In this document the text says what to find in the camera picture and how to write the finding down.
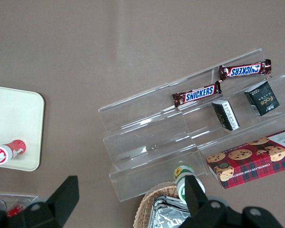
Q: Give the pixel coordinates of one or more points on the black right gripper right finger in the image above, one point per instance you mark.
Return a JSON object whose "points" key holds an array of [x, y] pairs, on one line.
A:
{"points": [[213, 213]]}

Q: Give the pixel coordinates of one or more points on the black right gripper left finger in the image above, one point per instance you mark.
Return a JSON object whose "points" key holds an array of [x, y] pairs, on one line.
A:
{"points": [[59, 204]]}

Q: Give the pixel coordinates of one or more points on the foil-wrapped sandwich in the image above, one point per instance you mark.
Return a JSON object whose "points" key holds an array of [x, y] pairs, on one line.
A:
{"points": [[166, 213]]}

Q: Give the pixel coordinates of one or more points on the woven wicker basket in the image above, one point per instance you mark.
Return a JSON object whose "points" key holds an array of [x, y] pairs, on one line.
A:
{"points": [[147, 202]]}

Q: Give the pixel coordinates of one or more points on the cream plastic tray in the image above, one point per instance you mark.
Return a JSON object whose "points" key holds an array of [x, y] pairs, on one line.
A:
{"points": [[16, 114]]}

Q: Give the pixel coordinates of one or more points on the green white sunflower-cap bottle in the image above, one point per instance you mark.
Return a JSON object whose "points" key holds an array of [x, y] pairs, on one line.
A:
{"points": [[180, 183]]}

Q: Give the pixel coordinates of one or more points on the clear acrylic container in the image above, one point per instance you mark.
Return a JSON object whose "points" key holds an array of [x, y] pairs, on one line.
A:
{"points": [[14, 197]]}

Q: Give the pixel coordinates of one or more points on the red plaid cookie box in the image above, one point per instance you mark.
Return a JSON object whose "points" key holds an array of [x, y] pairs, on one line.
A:
{"points": [[251, 161]]}

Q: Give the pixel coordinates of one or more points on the black tissue pack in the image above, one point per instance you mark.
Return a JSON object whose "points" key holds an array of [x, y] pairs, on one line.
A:
{"points": [[226, 115], [263, 99]]}

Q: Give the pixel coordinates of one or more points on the clear acrylic step shelf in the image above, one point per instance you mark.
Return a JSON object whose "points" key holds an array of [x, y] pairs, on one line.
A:
{"points": [[204, 114], [142, 142]]}

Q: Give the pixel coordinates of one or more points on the Snickers chocolate bar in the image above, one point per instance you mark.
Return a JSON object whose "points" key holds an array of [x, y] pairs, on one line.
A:
{"points": [[197, 94], [244, 69]]}

